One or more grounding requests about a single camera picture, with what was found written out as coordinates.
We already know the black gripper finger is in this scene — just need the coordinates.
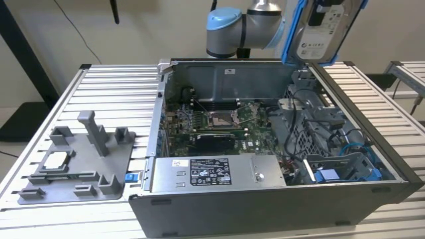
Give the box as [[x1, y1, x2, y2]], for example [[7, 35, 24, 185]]
[[308, 0, 343, 27]]

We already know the hard disk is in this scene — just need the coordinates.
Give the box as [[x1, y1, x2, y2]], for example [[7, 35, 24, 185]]
[[280, 0, 371, 67]]

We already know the grey metal disk bay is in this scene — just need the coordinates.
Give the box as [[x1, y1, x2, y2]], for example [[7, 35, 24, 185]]
[[304, 152, 399, 186]]

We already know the black box under side table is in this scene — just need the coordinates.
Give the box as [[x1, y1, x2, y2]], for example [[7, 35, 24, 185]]
[[365, 73, 399, 92]]

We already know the grey slatted side table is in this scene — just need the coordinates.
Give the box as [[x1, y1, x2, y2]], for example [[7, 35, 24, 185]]
[[385, 61, 425, 100]]

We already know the metal socket cover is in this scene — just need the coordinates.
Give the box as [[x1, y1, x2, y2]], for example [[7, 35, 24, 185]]
[[234, 102, 260, 124]]

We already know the black RAM slot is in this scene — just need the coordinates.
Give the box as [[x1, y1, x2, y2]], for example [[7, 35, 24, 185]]
[[199, 98, 240, 104]]

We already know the green motherboard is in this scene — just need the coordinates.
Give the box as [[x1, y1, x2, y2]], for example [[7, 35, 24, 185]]
[[163, 99, 287, 160]]

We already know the grey metal drive cage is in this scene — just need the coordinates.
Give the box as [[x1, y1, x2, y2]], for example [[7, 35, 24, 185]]
[[268, 83, 369, 160]]

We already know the thin metal locking lever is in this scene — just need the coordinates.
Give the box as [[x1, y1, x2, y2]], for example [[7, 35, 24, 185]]
[[195, 99, 214, 114]]

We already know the CPU socket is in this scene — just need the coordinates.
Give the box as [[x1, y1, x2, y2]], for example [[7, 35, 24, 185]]
[[208, 111, 239, 127]]

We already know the black graphics card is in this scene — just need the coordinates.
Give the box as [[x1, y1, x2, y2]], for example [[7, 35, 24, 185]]
[[196, 133, 235, 152]]

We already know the black antenna stick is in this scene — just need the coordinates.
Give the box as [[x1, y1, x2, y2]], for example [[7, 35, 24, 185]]
[[110, 0, 120, 25]]

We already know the silver power supply unit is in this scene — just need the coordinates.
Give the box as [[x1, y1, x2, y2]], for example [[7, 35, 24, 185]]
[[151, 155, 287, 194]]

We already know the open black PC case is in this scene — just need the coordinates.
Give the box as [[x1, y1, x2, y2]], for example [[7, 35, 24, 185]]
[[128, 57, 425, 239]]

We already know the grey plastic parts rack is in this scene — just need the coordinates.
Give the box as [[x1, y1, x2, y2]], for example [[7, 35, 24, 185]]
[[16, 110, 138, 205]]

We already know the silver CPU chip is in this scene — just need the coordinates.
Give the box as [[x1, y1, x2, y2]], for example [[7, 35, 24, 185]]
[[44, 152, 72, 170]]

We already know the black flat floor base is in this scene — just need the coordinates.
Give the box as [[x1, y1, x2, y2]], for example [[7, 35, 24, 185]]
[[0, 101, 51, 142]]

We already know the long black wire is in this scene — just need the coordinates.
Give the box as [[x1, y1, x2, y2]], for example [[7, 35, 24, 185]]
[[284, 88, 328, 160]]

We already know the black power wire with plug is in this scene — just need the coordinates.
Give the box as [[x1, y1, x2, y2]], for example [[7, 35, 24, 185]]
[[305, 117, 347, 140]]

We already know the light blue data wire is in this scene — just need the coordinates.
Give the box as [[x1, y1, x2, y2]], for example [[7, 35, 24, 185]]
[[340, 143, 375, 170]]

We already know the blue plastic drive bracket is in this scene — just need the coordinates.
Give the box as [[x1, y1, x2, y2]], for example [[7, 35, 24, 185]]
[[313, 169, 341, 181]]

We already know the thin black hanging cable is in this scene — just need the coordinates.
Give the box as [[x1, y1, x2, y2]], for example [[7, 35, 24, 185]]
[[62, 0, 103, 64]]

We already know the black slanted post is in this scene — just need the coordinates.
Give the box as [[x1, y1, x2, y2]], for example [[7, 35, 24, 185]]
[[0, 0, 62, 103]]

